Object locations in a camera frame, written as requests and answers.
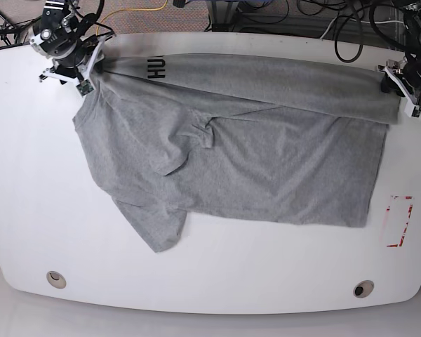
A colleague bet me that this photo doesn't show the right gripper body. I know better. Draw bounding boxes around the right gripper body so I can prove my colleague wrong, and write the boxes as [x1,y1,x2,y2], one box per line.
[38,34,115,84]

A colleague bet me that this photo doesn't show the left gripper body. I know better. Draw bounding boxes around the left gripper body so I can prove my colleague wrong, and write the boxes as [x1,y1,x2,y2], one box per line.
[377,53,421,105]

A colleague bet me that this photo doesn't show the grey T-shirt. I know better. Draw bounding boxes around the grey T-shirt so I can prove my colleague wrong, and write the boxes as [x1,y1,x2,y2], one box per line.
[73,54,399,253]

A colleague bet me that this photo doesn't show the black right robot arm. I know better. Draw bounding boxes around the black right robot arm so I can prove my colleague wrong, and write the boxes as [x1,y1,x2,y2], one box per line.
[29,1,115,96]

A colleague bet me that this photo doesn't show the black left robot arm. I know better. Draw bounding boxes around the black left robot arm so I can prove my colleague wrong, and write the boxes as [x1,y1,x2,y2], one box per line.
[334,1,421,119]

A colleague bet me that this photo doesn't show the black tripod stand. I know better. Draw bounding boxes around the black tripod stand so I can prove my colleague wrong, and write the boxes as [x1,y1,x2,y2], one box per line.
[0,11,41,50]

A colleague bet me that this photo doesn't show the red tape rectangle marking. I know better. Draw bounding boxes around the red tape rectangle marking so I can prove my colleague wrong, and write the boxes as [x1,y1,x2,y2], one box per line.
[382,196,414,248]

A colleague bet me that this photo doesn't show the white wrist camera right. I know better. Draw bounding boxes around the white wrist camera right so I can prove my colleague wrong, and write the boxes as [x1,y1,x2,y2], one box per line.
[76,79,94,97]

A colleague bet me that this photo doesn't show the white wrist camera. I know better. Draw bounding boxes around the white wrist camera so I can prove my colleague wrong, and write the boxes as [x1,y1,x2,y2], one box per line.
[404,104,421,119]
[76,79,94,97]

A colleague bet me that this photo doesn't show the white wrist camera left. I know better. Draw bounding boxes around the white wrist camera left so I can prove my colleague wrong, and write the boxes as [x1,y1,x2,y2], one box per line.
[404,104,421,119]

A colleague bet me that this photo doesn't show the yellow cable on floor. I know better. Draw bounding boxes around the yellow cable on floor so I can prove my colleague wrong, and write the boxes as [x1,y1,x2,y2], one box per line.
[95,0,168,37]

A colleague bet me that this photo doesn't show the white cable on floor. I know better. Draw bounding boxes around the white cable on floor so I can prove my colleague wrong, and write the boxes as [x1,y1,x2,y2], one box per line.
[319,15,338,40]

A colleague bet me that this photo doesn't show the metal equipment frame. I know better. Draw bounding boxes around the metal equipment frame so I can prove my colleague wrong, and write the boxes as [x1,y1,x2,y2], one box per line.
[206,1,239,32]

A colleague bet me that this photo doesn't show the right table cable grommet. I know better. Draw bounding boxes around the right table cable grommet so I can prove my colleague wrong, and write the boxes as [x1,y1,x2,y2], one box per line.
[353,280,375,298]

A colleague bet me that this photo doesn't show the table cable grommet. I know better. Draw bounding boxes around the table cable grommet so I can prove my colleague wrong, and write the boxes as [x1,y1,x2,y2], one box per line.
[353,280,375,298]
[46,271,67,289]

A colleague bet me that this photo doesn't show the left table cable grommet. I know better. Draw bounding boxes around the left table cable grommet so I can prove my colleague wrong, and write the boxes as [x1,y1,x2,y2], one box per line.
[46,271,67,289]

